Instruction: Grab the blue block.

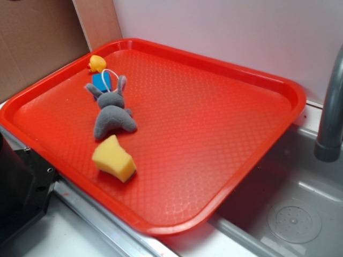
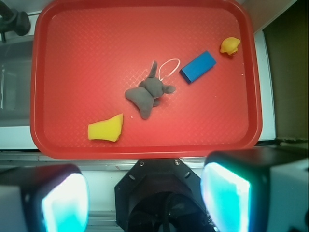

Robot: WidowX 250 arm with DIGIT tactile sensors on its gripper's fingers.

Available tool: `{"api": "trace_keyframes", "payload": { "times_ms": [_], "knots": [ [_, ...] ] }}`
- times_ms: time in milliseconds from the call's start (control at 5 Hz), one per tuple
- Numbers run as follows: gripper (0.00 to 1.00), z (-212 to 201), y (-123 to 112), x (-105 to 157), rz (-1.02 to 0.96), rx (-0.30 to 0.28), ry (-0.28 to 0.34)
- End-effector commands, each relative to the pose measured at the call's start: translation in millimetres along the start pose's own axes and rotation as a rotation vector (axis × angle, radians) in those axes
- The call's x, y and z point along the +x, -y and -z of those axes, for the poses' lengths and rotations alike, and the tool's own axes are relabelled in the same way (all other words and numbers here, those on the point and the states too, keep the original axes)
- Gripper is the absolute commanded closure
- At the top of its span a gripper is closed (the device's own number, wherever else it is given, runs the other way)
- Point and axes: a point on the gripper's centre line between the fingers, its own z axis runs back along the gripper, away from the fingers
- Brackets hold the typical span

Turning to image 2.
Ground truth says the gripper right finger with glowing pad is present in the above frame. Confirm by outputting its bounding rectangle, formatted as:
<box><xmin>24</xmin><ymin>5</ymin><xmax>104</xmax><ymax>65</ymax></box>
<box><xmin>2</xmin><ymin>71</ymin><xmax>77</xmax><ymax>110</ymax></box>
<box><xmin>200</xmin><ymin>146</ymin><xmax>309</xmax><ymax>232</ymax></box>

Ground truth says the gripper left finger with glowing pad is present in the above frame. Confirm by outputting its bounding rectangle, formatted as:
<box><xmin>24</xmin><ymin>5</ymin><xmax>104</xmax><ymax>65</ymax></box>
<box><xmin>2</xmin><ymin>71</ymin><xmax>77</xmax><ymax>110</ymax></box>
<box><xmin>0</xmin><ymin>164</ymin><xmax>90</xmax><ymax>232</ymax></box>

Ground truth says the blue rectangular block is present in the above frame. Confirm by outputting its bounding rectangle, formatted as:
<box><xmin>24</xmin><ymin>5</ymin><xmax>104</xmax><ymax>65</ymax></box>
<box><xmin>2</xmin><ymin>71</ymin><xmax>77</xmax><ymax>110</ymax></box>
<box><xmin>180</xmin><ymin>51</ymin><xmax>216</xmax><ymax>84</ymax></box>

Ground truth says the yellow sponge piece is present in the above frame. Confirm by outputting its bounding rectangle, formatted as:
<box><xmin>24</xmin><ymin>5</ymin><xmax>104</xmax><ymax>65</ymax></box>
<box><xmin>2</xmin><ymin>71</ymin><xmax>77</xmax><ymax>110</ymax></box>
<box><xmin>87</xmin><ymin>114</ymin><xmax>124</xmax><ymax>142</ymax></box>

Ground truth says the red plastic tray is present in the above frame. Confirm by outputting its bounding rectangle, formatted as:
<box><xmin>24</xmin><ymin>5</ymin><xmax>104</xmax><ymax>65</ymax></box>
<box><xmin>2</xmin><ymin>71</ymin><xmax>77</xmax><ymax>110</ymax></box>
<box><xmin>30</xmin><ymin>0</ymin><xmax>262</xmax><ymax>160</ymax></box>

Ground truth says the grey plush elephant toy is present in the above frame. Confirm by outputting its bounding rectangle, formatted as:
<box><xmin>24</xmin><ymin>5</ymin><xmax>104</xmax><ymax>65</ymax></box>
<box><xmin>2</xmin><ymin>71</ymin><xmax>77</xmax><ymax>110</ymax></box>
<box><xmin>125</xmin><ymin>61</ymin><xmax>176</xmax><ymax>120</ymax></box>

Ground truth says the yellow rubber duck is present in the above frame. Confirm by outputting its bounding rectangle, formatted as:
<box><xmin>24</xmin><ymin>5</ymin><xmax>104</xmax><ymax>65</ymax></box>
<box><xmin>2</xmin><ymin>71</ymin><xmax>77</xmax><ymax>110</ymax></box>
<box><xmin>220</xmin><ymin>37</ymin><xmax>241</xmax><ymax>57</ymax></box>

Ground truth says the black clamp knob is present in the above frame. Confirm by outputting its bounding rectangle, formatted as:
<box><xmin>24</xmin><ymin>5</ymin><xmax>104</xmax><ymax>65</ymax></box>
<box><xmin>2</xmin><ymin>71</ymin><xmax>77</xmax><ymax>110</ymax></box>
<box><xmin>0</xmin><ymin>1</ymin><xmax>31</xmax><ymax>43</ymax></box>

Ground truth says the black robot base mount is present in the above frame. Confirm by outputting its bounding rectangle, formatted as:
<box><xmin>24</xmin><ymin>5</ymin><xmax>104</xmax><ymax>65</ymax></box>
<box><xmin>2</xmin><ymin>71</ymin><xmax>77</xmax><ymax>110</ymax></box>
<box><xmin>114</xmin><ymin>159</ymin><xmax>215</xmax><ymax>232</ymax></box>

